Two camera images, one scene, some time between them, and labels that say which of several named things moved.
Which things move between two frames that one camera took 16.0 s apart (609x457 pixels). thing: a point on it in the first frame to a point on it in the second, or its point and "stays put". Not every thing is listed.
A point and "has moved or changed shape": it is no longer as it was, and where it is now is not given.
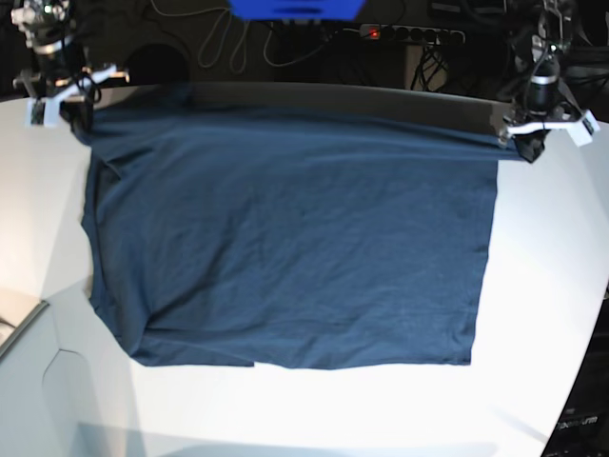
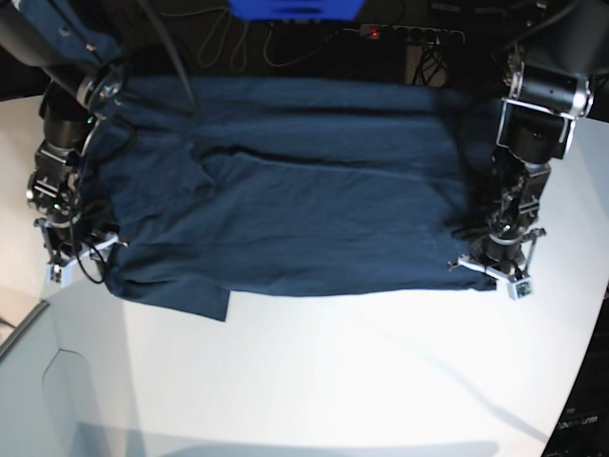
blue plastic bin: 297,9 stays put
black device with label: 582,429 stays put
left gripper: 63,79 to 68,232
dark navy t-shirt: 289,244 has moved or changed shape
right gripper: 545,109 to 500,256
